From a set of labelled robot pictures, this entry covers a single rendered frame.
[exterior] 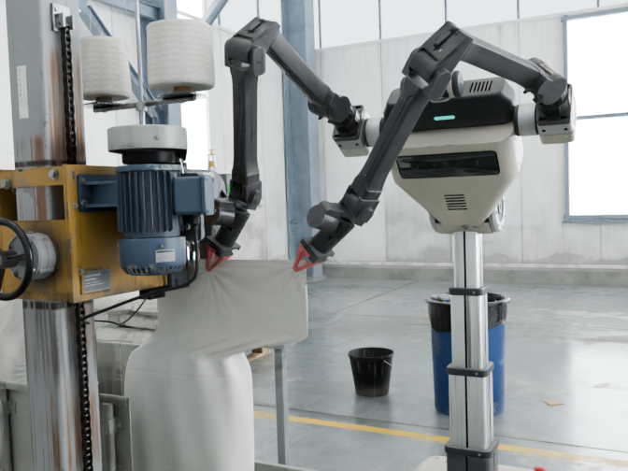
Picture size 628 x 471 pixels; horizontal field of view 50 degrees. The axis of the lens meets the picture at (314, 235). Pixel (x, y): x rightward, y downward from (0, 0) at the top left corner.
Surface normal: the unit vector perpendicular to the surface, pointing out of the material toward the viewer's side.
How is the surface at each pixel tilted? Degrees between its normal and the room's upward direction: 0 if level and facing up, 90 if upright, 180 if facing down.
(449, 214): 130
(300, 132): 90
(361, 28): 90
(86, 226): 90
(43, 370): 90
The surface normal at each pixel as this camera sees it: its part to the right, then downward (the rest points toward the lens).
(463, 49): 0.46, 0.66
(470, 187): -0.33, 0.69
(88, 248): 0.89, 0.00
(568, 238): -0.46, 0.06
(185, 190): -0.06, 0.05
